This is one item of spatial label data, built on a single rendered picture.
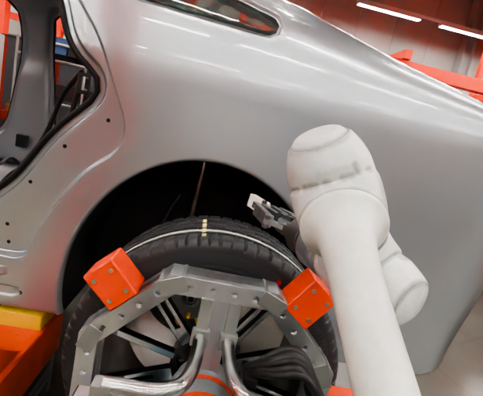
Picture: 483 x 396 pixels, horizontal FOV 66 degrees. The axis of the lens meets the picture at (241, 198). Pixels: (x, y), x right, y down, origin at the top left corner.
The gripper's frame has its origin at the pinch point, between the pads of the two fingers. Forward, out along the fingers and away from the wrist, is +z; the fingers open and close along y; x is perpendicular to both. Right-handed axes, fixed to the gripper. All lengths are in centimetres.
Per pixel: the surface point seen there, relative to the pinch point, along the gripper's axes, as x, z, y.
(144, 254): -17.4, 6.1, -20.4
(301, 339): -22.5, -17.2, 9.3
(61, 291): -49, 46, -29
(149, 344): -39.4, 5.0, -13.7
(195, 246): -12.2, 1.6, -11.2
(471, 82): 223, 384, 625
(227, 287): -15.7, -9.5, -7.3
